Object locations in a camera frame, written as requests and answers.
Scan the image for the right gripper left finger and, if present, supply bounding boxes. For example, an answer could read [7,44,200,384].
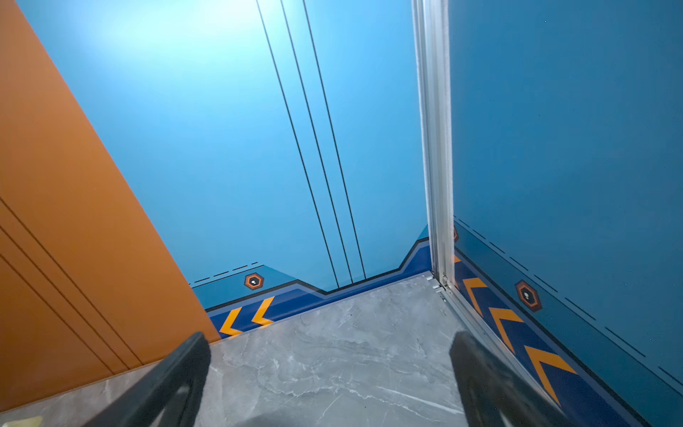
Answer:
[86,332,211,426]

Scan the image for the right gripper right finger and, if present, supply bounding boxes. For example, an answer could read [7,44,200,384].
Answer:
[449,331,573,426]

